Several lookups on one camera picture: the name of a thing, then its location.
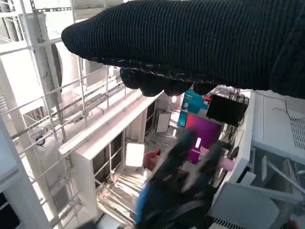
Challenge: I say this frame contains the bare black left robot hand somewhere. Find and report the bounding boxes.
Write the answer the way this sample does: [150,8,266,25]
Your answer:
[133,128,232,229]

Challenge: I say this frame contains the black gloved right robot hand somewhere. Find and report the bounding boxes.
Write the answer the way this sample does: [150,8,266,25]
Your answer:
[61,0,305,100]

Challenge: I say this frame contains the red object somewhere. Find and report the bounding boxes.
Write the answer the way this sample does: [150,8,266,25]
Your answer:
[142,149,161,170]

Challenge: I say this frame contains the bright white panel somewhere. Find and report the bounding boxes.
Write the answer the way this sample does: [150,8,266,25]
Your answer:
[125,142,145,173]
[155,112,171,133]

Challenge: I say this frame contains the teal blue box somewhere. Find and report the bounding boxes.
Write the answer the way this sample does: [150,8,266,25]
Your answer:
[177,89,211,127]

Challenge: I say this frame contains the grey chair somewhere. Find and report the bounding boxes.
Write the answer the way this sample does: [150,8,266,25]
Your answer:
[208,181,281,229]

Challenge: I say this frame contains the black box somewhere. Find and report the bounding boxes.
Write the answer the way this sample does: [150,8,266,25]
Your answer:
[206,94,249,125]

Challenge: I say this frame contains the magenta screen panel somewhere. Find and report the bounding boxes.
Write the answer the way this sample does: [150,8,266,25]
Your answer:
[184,113,223,165]

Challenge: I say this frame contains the long white cabinet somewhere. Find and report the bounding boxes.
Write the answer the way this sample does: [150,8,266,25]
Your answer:
[58,90,163,208]

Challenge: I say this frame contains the white louvred cabinet on casters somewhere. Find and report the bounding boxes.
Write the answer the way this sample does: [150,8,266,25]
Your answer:
[214,90,305,229]

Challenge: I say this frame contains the white metal shelf rack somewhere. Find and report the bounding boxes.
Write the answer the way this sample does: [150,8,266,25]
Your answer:
[0,0,127,229]

